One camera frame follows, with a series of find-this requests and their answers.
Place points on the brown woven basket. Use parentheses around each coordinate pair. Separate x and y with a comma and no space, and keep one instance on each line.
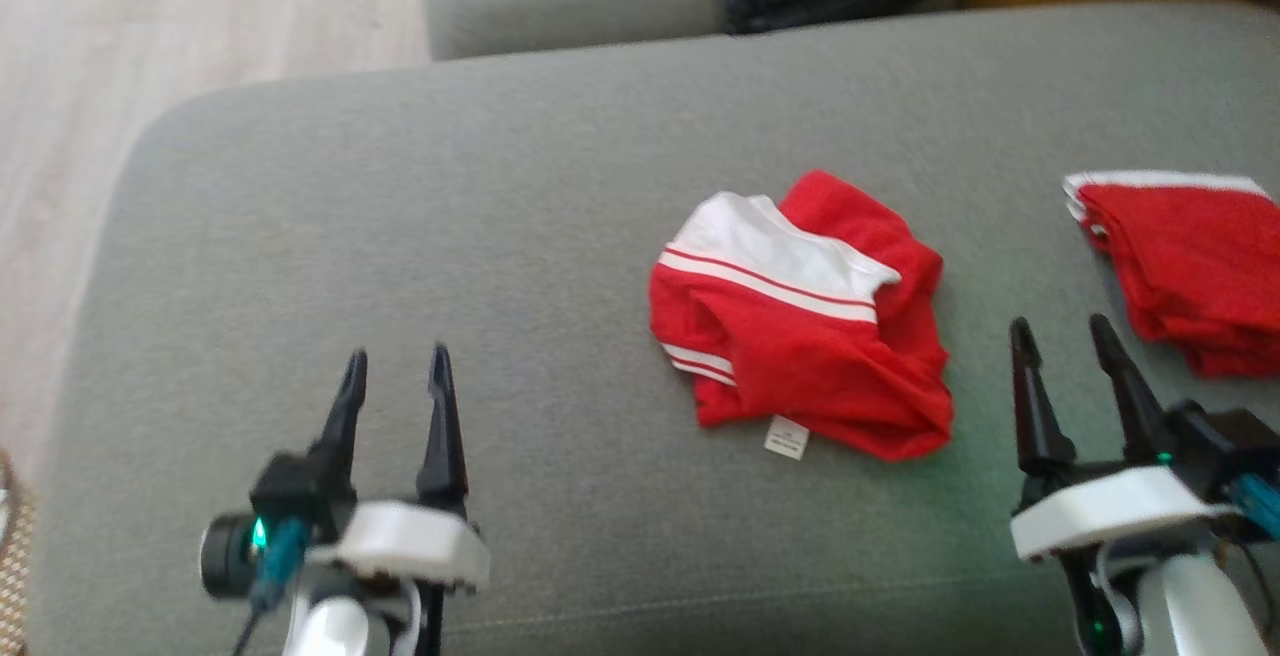
(12,586)

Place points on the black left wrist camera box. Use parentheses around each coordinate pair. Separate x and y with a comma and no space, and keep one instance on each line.
(295,491)

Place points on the grey fabric sofa seat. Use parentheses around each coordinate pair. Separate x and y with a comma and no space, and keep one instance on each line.
(400,286)

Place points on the red jersey with white panel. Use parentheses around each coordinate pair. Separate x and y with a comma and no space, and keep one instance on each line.
(800,356)

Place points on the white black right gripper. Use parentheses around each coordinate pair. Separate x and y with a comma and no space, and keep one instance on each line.
(1110,511)

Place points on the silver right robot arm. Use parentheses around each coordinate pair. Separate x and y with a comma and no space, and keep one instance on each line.
(1190,606)

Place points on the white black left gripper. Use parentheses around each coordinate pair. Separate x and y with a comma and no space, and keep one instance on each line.
(410,541)

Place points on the black left wrist actuator cylinder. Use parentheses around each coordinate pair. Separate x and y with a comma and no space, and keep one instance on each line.
(225,561)

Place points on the red garment with white trim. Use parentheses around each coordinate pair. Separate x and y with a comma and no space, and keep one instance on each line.
(1200,266)

